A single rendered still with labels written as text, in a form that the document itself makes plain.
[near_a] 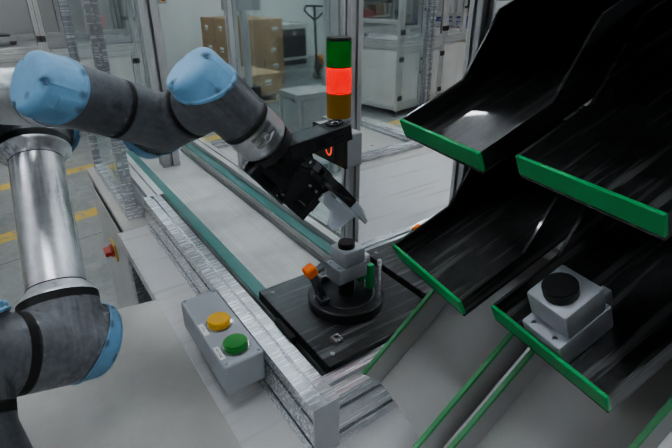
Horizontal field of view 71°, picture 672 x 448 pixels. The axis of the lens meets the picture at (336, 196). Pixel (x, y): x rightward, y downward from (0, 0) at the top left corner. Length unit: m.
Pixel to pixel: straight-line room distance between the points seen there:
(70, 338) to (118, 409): 0.19
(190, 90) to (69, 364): 0.44
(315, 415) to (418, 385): 0.15
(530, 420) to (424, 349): 0.16
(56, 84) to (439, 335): 0.55
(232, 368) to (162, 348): 0.25
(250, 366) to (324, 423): 0.16
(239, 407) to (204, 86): 0.54
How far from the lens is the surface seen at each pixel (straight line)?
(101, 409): 0.95
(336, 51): 0.92
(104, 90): 0.61
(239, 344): 0.82
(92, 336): 0.82
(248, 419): 0.86
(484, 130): 0.50
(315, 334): 0.82
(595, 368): 0.49
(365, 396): 0.79
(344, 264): 0.82
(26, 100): 0.59
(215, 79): 0.59
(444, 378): 0.66
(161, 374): 0.97
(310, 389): 0.75
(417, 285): 0.95
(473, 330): 0.66
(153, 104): 0.64
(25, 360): 0.77
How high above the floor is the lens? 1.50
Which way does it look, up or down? 24 degrees down
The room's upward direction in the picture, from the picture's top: straight up
